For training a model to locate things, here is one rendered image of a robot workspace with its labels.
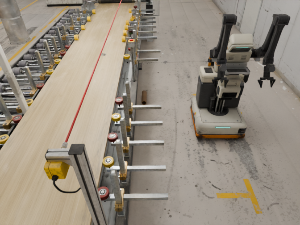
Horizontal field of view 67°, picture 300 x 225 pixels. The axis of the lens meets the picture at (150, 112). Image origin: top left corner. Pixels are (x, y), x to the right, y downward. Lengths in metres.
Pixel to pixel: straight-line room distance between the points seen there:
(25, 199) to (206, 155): 2.03
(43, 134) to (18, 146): 0.20
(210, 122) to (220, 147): 0.35
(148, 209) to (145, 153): 0.73
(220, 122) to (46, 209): 2.17
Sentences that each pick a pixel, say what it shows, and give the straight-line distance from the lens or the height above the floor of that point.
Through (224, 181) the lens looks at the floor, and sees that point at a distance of 2.76.
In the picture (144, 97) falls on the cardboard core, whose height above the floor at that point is 0.08.
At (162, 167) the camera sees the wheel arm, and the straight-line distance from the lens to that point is 1.72.
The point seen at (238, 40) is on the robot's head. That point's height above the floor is 1.35.
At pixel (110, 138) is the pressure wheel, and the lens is 1.84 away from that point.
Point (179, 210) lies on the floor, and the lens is 2.48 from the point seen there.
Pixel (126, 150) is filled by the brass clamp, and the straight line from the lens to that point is 1.84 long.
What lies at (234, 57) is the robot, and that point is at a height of 1.16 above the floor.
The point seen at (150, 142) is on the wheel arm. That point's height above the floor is 0.83.
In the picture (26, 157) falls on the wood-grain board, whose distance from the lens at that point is 1.93.
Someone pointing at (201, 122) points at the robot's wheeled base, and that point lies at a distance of 2.93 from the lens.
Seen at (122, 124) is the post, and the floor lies 1.08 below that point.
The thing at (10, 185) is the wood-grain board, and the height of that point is 0.90.
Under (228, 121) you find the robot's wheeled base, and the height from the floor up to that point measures 0.28.
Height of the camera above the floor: 2.19
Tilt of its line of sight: 39 degrees down
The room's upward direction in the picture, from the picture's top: 2 degrees counter-clockwise
